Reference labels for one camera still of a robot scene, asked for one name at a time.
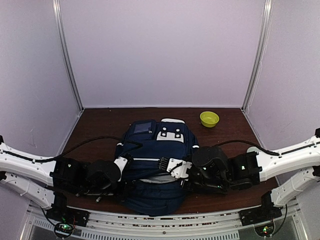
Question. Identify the aluminium frame post left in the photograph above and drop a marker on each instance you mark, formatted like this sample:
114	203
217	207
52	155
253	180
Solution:
66	57

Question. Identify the teal patterned ceramic bowl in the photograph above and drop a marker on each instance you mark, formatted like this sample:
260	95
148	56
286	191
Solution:
252	149

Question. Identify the aluminium frame post right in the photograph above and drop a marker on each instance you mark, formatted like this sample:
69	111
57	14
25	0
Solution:
261	47

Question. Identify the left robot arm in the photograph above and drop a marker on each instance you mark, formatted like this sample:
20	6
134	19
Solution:
44	180

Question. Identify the aluminium front rail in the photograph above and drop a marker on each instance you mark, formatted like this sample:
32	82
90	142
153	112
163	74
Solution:
201	217

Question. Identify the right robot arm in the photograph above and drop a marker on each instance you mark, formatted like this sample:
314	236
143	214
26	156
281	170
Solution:
210	171

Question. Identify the aluminium frame post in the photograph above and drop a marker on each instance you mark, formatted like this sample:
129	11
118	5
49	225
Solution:
66	57
261	47

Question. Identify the navy blue student backpack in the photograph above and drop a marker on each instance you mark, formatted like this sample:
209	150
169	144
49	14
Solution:
158	151

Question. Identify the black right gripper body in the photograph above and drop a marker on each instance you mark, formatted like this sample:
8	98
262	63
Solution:
181	178

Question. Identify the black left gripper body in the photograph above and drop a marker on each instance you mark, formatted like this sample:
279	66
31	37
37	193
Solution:
121	192

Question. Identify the lime green bowl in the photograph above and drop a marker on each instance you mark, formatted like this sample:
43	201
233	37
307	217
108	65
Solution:
209	119

